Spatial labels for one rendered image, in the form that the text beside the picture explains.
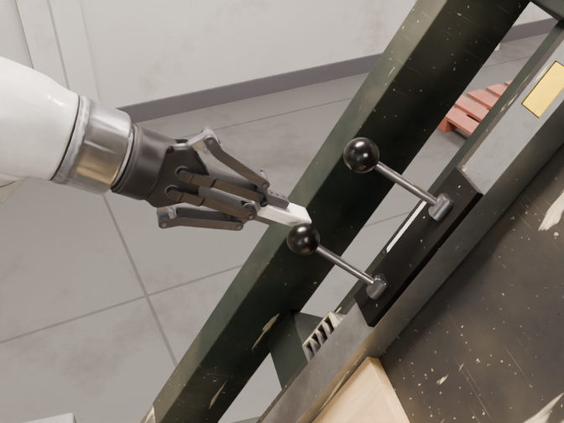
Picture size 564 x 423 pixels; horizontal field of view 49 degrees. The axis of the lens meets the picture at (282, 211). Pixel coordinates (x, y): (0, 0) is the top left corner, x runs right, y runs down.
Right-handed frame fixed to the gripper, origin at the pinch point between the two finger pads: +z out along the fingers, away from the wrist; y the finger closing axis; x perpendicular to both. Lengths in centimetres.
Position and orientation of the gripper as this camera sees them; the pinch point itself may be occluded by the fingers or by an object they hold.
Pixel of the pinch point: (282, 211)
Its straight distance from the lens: 73.5
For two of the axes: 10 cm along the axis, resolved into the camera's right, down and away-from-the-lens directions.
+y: -5.0, 7.6, 4.1
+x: 2.5, 5.9, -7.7
